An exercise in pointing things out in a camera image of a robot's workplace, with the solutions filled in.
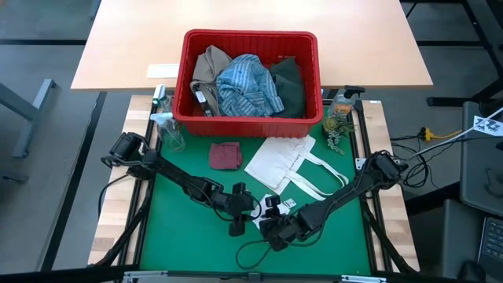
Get black aluminium table frame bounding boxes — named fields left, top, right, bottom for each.
left=88, top=92, right=421, bottom=283

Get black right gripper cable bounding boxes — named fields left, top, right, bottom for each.
left=234, top=238, right=278, bottom=271

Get black rounded object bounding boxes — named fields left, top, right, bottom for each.
left=457, top=259, right=487, bottom=283

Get blue striped garment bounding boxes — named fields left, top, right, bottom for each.
left=215, top=53, right=285, bottom=118

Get clear bottle white green cap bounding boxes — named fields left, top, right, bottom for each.
left=152, top=83, right=176, bottom=115

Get small potted succulent plant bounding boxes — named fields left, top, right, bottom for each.
left=321, top=112, right=357, bottom=156

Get light wooden desk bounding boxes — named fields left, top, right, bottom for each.
left=70, top=0, right=434, bottom=92

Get dark green garment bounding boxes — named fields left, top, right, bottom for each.
left=269, top=56, right=307, bottom=119

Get beige khaki garment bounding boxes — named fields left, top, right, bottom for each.
left=191, top=44, right=233, bottom=94

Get dark keyboard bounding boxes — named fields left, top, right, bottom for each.
left=477, top=215, right=503, bottom=272

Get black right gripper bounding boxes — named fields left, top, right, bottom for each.
left=259, top=195, right=311, bottom=252

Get white tag black marks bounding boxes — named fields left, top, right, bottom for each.
left=473, top=115, right=503, bottom=138

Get black floor cable bundle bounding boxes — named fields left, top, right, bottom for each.
left=391, top=129, right=437, bottom=189

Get white cable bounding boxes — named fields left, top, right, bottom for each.
left=412, top=108, right=503, bottom=157

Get grey metal table leg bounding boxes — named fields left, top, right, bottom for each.
left=0, top=78, right=58, bottom=158

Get white garment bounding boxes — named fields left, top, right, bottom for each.
left=250, top=193, right=299, bottom=230

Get green table mat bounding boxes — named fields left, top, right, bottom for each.
left=139, top=105, right=373, bottom=276

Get clear spray bottle white head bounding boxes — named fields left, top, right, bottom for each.
left=150, top=112, right=186, bottom=153

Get red plastic laundry bin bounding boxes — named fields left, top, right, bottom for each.
left=172, top=28, right=325, bottom=138

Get black desk frame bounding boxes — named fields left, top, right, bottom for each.
left=400, top=0, right=503, bottom=107

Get white paper label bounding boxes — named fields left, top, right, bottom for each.
left=146, top=63, right=181, bottom=79

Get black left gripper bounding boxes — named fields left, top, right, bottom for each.
left=214, top=182, right=261, bottom=238

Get maroon pink garment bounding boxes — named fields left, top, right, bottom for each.
left=207, top=141, right=244, bottom=171

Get cream canvas tote bag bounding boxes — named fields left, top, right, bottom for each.
left=244, top=134, right=350, bottom=202

